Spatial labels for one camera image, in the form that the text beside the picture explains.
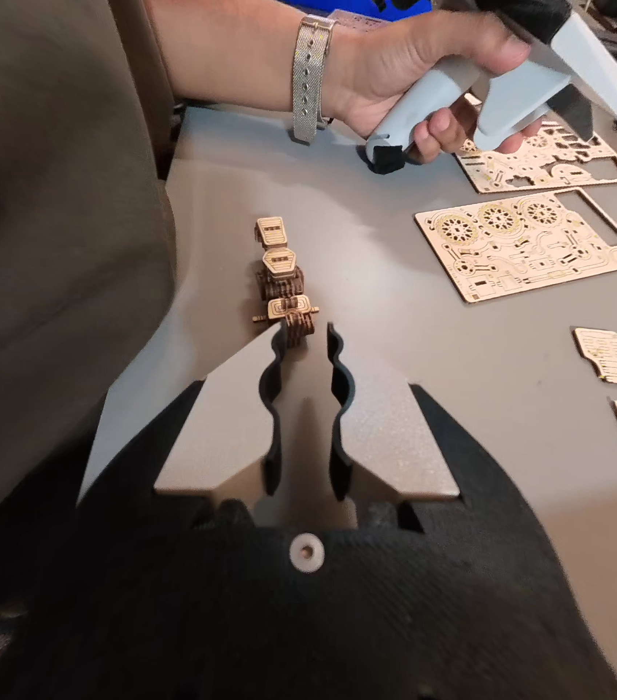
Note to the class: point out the silver mesh wristwatch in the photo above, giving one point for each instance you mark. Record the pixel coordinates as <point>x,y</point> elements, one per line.
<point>308,71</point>

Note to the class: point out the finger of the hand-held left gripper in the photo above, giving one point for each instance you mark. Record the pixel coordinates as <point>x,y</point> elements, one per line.
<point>576,112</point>
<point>593,65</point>

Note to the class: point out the spare wooden sheet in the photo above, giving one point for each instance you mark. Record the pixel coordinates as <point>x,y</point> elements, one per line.
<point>357,19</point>

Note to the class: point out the blue plastic bin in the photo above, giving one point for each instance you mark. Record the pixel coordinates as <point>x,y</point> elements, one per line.
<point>314,5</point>

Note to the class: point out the striped small wooden piece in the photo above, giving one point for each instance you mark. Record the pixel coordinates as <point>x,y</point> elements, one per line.
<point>606,355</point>

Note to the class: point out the person's left forearm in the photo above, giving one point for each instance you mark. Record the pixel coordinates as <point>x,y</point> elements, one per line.
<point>221,44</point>

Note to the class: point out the wooden puzzle sheet rectangular window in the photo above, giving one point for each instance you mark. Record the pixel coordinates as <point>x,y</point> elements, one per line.
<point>533,257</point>

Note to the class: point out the grey desk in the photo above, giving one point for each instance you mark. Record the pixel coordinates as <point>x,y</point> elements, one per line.
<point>450,383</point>

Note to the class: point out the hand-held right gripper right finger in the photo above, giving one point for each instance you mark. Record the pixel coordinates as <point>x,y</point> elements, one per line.
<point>396,437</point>

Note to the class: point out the partly built wooden model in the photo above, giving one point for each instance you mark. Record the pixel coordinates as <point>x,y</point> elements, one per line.
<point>281,268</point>

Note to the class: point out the wooden puzzle sheet many cutouts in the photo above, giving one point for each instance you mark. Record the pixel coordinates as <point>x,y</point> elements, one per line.
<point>560,164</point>

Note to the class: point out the person's left hand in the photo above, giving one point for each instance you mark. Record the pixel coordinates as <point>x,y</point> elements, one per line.
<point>396,65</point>

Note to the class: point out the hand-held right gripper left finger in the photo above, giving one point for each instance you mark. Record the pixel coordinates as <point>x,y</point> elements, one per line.
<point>221,432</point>

